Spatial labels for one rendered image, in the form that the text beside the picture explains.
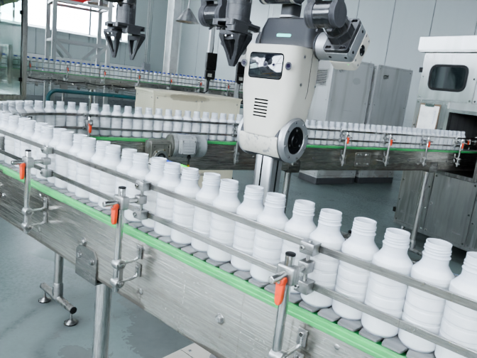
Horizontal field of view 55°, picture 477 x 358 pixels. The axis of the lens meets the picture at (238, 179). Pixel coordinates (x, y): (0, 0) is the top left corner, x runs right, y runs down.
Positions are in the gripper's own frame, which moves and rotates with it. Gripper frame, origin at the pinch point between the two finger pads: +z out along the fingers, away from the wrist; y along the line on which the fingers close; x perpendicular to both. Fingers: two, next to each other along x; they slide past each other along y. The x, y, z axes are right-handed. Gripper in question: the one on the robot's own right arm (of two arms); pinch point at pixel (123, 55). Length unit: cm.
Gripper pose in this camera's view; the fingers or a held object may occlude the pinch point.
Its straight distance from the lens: 147.3
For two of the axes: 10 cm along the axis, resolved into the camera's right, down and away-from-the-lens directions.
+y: -6.6, 0.8, -7.5
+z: -1.2, 9.7, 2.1
